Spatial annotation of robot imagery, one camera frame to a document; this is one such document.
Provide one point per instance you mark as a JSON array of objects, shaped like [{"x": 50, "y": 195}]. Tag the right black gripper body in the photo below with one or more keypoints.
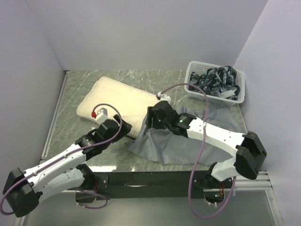
[{"x": 157, "y": 123}]

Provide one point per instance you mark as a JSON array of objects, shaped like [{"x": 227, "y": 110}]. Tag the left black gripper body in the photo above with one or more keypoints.
[{"x": 124, "y": 130}]

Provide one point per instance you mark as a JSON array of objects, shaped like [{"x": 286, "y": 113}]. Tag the grey pillowcase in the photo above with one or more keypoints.
[{"x": 161, "y": 145}]

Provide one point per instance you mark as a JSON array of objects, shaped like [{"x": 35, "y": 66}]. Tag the cream white pillow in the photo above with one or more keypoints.
[{"x": 132, "y": 103}]

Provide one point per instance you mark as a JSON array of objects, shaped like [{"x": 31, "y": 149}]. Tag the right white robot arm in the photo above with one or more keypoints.
[{"x": 246, "y": 150}]

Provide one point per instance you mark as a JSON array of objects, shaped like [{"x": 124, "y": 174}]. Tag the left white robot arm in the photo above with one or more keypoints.
[{"x": 24, "y": 190}]

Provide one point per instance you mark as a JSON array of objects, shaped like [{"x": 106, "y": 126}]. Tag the black base bar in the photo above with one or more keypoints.
[{"x": 118, "y": 185}]

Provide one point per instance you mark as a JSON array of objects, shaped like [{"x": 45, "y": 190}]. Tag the white plastic basket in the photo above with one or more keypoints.
[{"x": 201, "y": 67}]

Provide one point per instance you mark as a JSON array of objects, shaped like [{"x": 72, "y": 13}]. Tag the dark patterned cloth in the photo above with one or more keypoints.
[{"x": 218, "y": 82}]

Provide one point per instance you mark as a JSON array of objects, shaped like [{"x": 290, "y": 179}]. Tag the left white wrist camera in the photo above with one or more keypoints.
[{"x": 100, "y": 116}]

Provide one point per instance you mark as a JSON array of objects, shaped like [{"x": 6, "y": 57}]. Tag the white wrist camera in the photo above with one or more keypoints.
[
  {"x": 163, "y": 97},
  {"x": 100, "y": 116}
]

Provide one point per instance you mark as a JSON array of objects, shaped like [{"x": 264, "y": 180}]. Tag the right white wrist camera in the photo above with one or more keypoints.
[{"x": 163, "y": 97}]

